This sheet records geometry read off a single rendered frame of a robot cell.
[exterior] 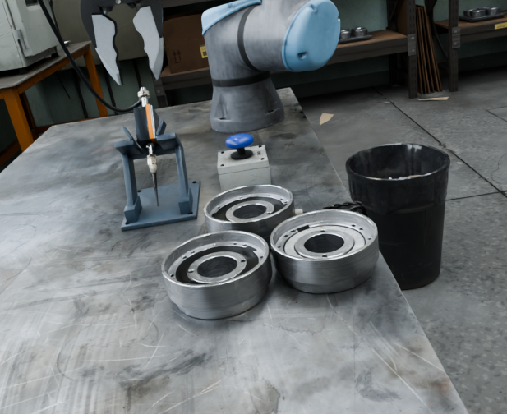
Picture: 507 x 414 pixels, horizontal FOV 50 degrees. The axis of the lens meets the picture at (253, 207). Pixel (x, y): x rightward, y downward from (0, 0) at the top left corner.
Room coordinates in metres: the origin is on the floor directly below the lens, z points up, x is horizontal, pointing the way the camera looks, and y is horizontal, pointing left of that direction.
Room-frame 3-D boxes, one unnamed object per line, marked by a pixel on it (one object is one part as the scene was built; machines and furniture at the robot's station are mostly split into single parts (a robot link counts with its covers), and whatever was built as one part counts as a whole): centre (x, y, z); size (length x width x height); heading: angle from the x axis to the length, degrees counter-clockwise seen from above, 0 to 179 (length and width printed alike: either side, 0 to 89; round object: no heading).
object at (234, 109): (1.08, -0.02, 0.85); 0.15 x 0.15 x 0.10
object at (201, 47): (4.18, 0.25, 0.64); 0.49 x 0.40 x 0.37; 94
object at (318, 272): (0.47, -0.06, 0.82); 0.10 x 0.10 x 0.04
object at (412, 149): (1.67, -0.50, 0.21); 0.34 x 0.34 x 0.43
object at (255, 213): (0.57, 0.00, 0.82); 0.10 x 0.10 x 0.04
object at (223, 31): (1.07, -0.02, 0.97); 0.13 x 0.12 x 0.14; 45
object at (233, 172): (0.74, 0.00, 0.82); 0.08 x 0.07 x 0.05; 179
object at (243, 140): (0.73, 0.00, 0.85); 0.04 x 0.04 x 0.05
